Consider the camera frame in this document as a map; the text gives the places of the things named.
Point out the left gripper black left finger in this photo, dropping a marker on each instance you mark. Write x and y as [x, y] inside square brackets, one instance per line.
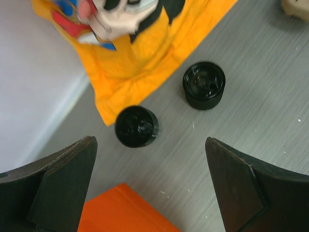
[48, 194]

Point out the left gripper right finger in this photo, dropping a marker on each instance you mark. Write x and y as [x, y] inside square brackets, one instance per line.
[256, 196]

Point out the orange paper bag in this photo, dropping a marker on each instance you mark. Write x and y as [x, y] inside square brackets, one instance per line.
[121, 209]

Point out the black cup with lettering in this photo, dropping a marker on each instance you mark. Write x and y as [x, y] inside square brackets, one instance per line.
[136, 126]

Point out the black ribbed cup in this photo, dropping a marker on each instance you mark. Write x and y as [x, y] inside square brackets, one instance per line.
[203, 84]

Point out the orange cartoon mouse cloth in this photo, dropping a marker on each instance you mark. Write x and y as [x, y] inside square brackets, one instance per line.
[129, 48]

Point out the lower pulp cup carrier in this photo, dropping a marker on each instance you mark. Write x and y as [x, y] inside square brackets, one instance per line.
[296, 8]

